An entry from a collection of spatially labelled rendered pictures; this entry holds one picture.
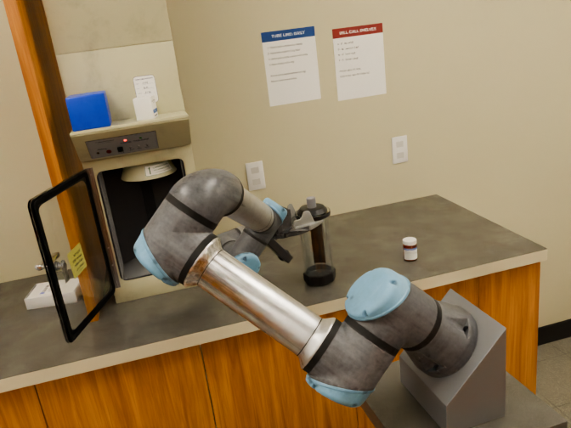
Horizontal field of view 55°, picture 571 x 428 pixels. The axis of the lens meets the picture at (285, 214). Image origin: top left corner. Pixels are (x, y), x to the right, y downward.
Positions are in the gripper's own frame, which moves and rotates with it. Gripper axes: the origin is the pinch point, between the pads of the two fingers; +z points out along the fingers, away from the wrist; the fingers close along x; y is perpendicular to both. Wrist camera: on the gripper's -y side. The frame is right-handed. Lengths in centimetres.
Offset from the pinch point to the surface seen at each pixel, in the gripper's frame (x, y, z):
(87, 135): 20, 38, -53
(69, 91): 31, 50, -52
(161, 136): 19, 33, -34
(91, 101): 19, 47, -50
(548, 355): 14, -124, 129
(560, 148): 21, -22, 148
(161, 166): 29.3, 22.1, -33.3
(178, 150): 24.4, 26.4, -28.0
